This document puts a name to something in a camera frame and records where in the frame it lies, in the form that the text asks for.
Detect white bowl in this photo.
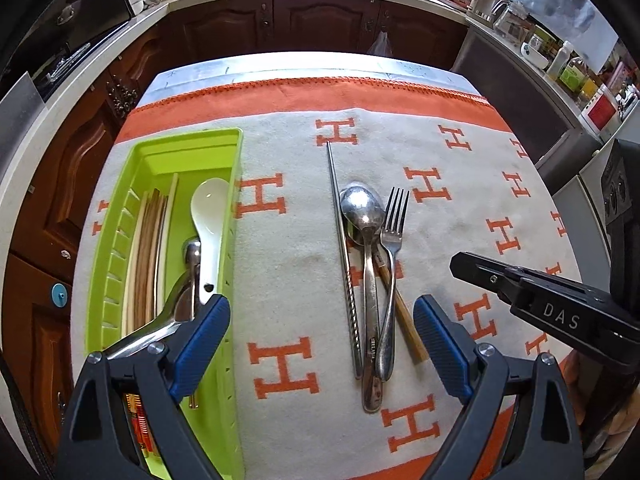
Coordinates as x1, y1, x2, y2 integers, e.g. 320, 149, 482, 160
520, 40, 550, 68

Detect red label box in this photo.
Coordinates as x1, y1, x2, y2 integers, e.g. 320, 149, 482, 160
582, 85, 623, 136

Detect clear plastic bottle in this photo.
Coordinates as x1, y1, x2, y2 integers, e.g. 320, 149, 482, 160
547, 40, 573, 81

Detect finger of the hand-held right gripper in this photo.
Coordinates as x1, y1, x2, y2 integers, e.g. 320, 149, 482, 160
449, 251, 527, 309

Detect metal fork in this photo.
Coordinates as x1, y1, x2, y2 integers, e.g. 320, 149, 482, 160
374, 186, 411, 382

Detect pale blue table cover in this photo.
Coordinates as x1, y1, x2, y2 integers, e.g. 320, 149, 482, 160
142, 54, 490, 107

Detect metal chopstick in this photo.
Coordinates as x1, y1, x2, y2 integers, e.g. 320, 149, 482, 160
326, 141, 365, 380

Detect orange grey printed blanket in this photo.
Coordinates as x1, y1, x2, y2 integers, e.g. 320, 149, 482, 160
70, 76, 586, 480

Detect white hanging cloth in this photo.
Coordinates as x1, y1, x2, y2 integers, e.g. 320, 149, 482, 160
530, 0, 621, 71

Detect green packaged box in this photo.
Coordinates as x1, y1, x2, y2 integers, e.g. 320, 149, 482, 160
557, 55, 586, 88

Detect black gas stove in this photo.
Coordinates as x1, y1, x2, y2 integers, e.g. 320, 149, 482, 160
30, 40, 96, 91

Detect brown wooden kitchen cabinets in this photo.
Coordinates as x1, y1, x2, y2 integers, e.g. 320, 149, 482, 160
0, 0, 468, 480

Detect green plastic utensil tray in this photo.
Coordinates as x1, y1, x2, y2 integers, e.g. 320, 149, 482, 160
89, 127, 246, 480

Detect white ceramic spoon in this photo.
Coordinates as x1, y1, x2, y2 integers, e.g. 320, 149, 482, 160
190, 177, 234, 306

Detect glass pitcher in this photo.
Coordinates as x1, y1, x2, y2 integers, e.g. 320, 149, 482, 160
492, 0, 532, 41

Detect hanging plastic bag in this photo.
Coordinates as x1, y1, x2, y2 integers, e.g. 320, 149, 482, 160
369, 30, 394, 58

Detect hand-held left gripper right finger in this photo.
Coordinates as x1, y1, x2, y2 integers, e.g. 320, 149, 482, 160
411, 294, 587, 480

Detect bunch of keys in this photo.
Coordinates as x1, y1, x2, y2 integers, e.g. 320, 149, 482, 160
106, 74, 142, 122

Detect brown wooden chopstick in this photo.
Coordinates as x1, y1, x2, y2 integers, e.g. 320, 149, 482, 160
374, 255, 432, 365

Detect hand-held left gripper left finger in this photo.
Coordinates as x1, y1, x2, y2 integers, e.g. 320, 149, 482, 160
54, 292, 232, 480

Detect large metal spoon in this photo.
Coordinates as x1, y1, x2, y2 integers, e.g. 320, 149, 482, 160
339, 185, 387, 413

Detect stainless steel panel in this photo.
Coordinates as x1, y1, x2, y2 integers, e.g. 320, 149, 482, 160
0, 72, 48, 201

